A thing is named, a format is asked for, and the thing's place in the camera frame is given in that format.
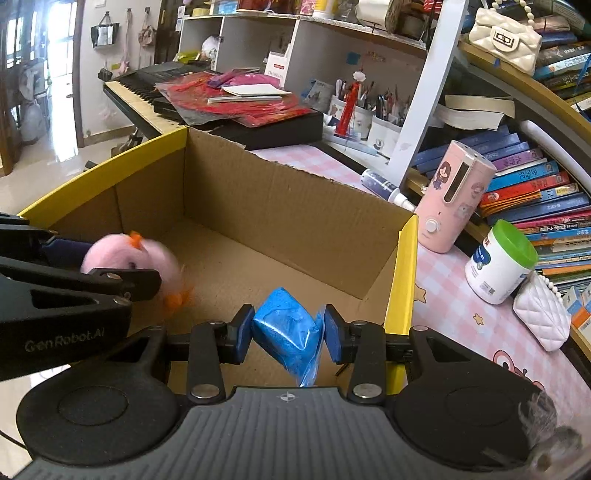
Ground white plastic bag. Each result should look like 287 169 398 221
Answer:
201 36 222 65

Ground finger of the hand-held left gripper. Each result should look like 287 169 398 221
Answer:
0 256 162 320
0 212 93 271

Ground pink plush toy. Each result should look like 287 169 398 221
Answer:
81 231 195 310

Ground pink humidifier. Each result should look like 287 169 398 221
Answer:
414 141 497 254

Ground white shelf unit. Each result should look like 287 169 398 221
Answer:
178 11 428 139

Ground thick open book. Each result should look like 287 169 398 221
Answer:
436 95 515 131

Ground red plastic bags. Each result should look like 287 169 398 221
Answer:
154 69 315 127

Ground red and white box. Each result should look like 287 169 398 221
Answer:
264 52 296 88

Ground blue white tube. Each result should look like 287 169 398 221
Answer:
360 168 416 212

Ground white quilted purse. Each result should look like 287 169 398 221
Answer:
512 272 573 352

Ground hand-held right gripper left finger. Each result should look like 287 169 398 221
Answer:
115 304 257 403

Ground white jar green lid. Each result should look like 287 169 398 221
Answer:
465 219 539 305

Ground cream handbag pearl handle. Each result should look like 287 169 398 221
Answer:
468 0 543 75

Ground clear plastic wrap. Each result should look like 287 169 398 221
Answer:
517 391 583 469

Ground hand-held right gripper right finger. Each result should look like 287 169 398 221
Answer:
323 304 467 405

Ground magenta wrapper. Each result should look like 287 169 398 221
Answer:
208 68 282 88

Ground yellow cardboard box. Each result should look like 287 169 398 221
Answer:
17 126 420 398

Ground blue plastic bag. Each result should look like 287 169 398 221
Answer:
252 287 326 387

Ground wooden bookshelf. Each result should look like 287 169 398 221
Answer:
388 0 591 365

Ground row of stacked books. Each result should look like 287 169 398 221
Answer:
531 0 591 109

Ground row of colourful books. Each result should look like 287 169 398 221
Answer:
411 124 591 296

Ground pink checked tablecloth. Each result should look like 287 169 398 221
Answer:
249 144 591 444

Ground white rolled paper tube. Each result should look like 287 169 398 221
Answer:
517 119 591 185

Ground orange and white small boxes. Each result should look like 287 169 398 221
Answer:
563 285 591 335

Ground black electronic keyboard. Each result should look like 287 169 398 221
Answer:
102 62 324 151

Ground white booklet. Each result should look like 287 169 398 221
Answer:
207 83 296 104

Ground red tassel ornament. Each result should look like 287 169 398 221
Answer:
339 69 368 137

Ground hanging tote bag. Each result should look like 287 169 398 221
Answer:
91 11 121 48

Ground white pen holder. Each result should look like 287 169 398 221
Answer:
329 80 376 139
367 95 407 155

